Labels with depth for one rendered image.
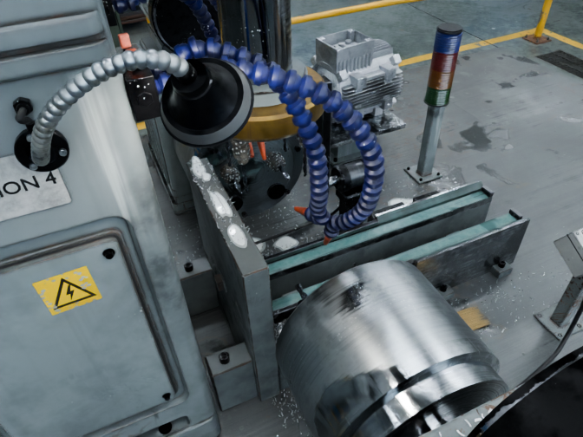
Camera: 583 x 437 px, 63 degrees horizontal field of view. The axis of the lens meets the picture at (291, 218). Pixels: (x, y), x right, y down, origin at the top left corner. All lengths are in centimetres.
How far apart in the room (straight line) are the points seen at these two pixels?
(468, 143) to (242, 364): 105
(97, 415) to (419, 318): 44
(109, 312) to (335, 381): 27
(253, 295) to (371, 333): 19
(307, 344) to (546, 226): 88
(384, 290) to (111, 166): 35
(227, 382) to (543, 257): 79
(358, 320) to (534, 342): 57
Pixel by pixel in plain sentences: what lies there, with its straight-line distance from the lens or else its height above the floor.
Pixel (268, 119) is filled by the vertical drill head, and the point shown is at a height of 133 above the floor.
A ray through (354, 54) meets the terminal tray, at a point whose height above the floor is 112.
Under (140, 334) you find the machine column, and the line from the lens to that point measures 63.
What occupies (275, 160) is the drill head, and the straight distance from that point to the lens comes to 98.
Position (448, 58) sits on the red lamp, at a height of 116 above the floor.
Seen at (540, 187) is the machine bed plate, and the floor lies 80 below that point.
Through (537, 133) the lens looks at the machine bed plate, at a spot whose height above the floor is 80.
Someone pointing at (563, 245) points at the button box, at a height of 105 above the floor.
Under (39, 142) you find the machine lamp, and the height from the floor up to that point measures 146.
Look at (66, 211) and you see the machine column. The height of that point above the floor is 135.
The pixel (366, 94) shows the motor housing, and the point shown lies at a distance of 135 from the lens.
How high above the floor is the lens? 163
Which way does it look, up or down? 41 degrees down
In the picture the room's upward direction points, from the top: 2 degrees counter-clockwise
